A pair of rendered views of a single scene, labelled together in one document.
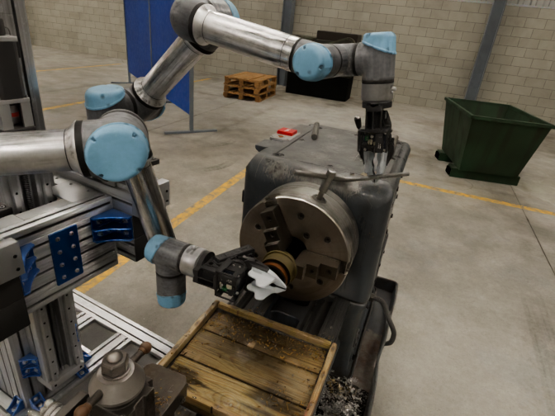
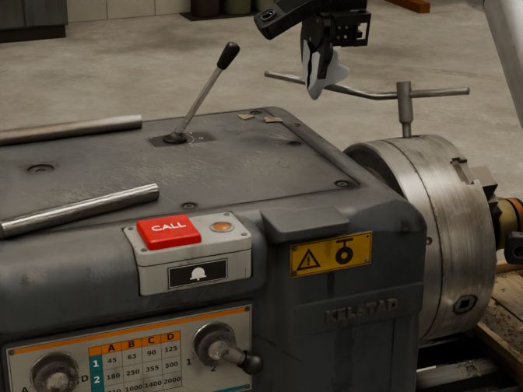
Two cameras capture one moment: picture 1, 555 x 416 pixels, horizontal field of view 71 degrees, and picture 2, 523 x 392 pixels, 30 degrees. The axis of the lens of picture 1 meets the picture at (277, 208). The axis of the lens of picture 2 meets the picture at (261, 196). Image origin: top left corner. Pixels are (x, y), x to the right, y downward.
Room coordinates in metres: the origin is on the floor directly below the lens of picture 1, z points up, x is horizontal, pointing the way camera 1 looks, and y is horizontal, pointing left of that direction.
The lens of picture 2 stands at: (2.01, 0.82, 1.72)
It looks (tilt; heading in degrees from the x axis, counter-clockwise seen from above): 23 degrees down; 229
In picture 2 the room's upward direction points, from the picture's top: straight up
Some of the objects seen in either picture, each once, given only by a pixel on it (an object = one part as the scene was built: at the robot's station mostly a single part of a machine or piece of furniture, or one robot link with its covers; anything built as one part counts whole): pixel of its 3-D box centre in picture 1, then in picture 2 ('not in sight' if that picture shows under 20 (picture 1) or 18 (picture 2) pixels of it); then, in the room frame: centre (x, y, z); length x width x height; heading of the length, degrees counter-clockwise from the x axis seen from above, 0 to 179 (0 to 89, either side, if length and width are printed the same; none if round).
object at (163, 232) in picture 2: (286, 132); (168, 234); (1.43, -0.01, 1.26); 0.06 x 0.06 x 0.02; 70
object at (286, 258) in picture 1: (277, 270); (493, 224); (0.80, -0.02, 1.08); 0.09 x 0.09 x 0.09; 70
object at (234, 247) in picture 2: (284, 141); (187, 252); (1.41, 0.00, 1.23); 0.13 x 0.08 x 0.05; 160
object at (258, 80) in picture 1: (251, 86); not in sight; (9.10, 0.89, 0.22); 1.25 x 0.86 x 0.44; 165
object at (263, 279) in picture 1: (265, 281); not in sight; (0.72, 0.01, 1.10); 0.09 x 0.06 x 0.03; 70
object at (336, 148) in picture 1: (328, 197); (164, 299); (1.32, -0.18, 1.06); 0.59 x 0.48 x 0.39; 160
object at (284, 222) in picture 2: (270, 148); (302, 225); (1.28, 0.05, 1.24); 0.09 x 0.08 x 0.03; 160
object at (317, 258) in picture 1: (320, 266); not in sight; (0.83, -0.13, 1.08); 0.12 x 0.11 x 0.05; 70
